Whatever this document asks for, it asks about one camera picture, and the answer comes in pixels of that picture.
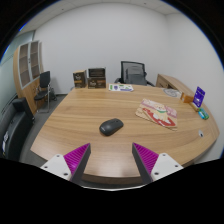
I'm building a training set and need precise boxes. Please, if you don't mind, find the white sheet with coloured print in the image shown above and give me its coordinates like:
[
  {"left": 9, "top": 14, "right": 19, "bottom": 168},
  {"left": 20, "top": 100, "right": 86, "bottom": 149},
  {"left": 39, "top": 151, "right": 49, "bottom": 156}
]
[{"left": 108, "top": 83, "right": 135, "bottom": 93}]

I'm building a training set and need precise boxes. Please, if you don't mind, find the pink printed mouse pad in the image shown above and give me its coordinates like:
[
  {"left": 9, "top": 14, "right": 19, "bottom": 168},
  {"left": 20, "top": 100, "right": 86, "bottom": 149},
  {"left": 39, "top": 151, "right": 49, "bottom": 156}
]
[{"left": 134, "top": 97, "right": 179, "bottom": 131}]

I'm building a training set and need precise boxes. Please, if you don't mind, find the small brown printed box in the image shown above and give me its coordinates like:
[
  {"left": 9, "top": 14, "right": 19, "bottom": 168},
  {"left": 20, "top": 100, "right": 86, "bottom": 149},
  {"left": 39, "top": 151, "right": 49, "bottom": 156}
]
[{"left": 72, "top": 69, "right": 88, "bottom": 90}]

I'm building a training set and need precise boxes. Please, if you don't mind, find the black leather sofa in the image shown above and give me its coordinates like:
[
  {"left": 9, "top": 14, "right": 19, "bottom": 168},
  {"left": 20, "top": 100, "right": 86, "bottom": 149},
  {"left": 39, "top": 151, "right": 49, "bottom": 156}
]
[{"left": 0, "top": 97, "right": 35, "bottom": 162}]

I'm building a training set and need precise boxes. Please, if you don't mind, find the large brown printed box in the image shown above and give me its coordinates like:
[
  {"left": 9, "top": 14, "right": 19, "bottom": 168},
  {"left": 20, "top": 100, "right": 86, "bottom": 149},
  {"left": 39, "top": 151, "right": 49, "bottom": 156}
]
[{"left": 87, "top": 67, "right": 107, "bottom": 90}]

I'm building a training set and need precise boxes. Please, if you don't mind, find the purple standing card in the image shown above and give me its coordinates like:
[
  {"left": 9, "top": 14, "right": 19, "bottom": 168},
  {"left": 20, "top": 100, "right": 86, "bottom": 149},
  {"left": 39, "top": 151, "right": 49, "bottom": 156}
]
[{"left": 192, "top": 86, "right": 206, "bottom": 108}]

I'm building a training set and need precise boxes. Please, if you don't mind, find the grey mesh office chair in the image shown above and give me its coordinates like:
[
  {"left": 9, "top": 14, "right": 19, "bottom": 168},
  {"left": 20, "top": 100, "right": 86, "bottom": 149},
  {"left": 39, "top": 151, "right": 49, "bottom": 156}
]
[{"left": 114, "top": 60, "right": 155, "bottom": 87}]

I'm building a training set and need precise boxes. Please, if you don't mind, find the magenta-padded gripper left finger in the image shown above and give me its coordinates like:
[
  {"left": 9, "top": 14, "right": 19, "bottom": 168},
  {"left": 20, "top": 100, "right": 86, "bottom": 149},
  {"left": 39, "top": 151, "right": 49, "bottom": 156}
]
[{"left": 40, "top": 143, "right": 92, "bottom": 185}]

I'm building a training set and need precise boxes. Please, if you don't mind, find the wooden side desk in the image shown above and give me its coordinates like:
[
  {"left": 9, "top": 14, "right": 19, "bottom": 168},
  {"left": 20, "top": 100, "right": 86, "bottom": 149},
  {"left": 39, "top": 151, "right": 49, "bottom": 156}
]
[{"left": 155, "top": 73, "right": 194, "bottom": 98}]

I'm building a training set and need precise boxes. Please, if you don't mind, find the black visitor chair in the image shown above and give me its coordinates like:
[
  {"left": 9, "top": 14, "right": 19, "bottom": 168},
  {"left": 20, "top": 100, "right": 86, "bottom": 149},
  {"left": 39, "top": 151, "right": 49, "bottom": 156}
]
[{"left": 33, "top": 70, "right": 57, "bottom": 114}]

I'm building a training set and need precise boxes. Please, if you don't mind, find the small orange box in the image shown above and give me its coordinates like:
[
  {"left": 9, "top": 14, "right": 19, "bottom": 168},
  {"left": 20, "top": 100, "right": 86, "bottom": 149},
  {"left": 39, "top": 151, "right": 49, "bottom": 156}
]
[{"left": 180, "top": 92, "right": 195, "bottom": 104}]

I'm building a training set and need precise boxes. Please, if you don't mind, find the black computer mouse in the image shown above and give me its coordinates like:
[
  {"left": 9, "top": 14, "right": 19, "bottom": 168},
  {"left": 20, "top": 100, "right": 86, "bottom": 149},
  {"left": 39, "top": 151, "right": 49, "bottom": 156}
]
[{"left": 99, "top": 118, "right": 125, "bottom": 137}]

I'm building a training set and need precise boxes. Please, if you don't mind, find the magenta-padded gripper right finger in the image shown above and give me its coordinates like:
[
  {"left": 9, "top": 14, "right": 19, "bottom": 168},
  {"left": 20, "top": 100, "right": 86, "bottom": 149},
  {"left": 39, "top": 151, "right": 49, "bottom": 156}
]
[{"left": 132, "top": 142, "right": 184, "bottom": 185}]

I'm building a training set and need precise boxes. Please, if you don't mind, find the green and blue box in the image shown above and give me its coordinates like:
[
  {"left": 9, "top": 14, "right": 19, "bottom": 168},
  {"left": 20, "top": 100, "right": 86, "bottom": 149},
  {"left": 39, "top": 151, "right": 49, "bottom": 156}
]
[{"left": 197, "top": 107, "right": 210, "bottom": 121}]

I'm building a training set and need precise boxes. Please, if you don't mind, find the wooden shelf unit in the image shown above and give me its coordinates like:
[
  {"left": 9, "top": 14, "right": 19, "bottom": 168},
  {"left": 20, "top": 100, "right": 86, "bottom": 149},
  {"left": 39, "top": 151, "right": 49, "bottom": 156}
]
[{"left": 13, "top": 40, "right": 44, "bottom": 116}]

